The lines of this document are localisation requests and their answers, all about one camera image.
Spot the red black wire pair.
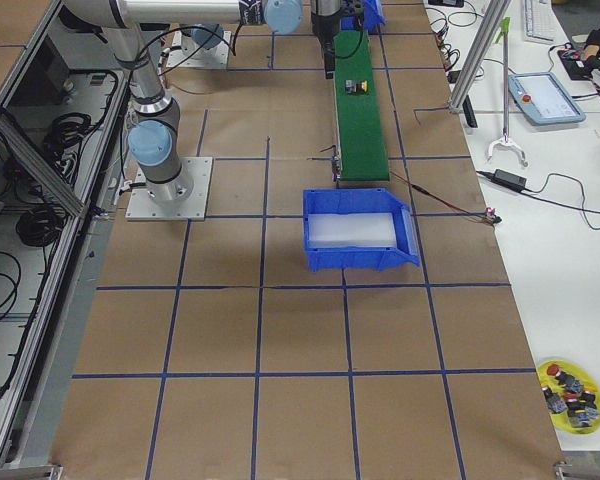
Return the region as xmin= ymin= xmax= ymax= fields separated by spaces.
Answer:
xmin=389 ymin=169 xmax=504 ymax=225

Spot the black power adapter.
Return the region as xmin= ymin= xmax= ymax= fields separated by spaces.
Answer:
xmin=492 ymin=169 xmax=527 ymax=192

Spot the blue left storage bin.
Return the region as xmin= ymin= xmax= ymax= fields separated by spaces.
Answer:
xmin=341 ymin=0 xmax=386 ymax=33

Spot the white keyboard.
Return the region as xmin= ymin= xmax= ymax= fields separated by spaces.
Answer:
xmin=522 ymin=0 xmax=556 ymax=43

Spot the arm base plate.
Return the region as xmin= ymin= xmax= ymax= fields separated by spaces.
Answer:
xmin=162 ymin=24 xmax=231 ymax=71
xmin=125 ymin=157 xmax=213 ymax=221

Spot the yellow tray of buttons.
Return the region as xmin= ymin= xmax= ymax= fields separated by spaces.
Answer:
xmin=536 ymin=359 xmax=600 ymax=435

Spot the aluminium frame post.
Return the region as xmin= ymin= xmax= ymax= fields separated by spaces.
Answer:
xmin=449 ymin=0 xmax=510 ymax=112

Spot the blue storage bin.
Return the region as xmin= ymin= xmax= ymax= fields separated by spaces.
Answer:
xmin=341 ymin=0 xmax=386 ymax=33
xmin=303 ymin=188 xmax=420 ymax=272

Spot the teach pendant tablet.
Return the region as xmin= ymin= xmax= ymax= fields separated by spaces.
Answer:
xmin=508 ymin=72 xmax=586 ymax=125

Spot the blue right storage bin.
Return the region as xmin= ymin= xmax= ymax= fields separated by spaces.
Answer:
xmin=303 ymin=188 xmax=420 ymax=272

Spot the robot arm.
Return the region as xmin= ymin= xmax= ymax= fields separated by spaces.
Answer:
xmin=65 ymin=1 xmax=303 ymax=202
xmin=311 ymin=0 xmax=364 ymax=79

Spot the yellow mushroom push button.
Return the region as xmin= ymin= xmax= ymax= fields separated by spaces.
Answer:
xmin=345 ymin=79 xmax=369 ymax=95

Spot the green conveyor belt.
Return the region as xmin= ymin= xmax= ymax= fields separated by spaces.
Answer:
xmin=334 ymin=30 xmax=390 ymax=182

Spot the reacher grabber tool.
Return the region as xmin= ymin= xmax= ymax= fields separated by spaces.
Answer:
xmin=487 ymin=17 xmax=528 ymax=168

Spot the white foam pad right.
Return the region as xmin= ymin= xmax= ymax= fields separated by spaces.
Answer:
xmin=306 ymin=213 xmax=397 ymax=248

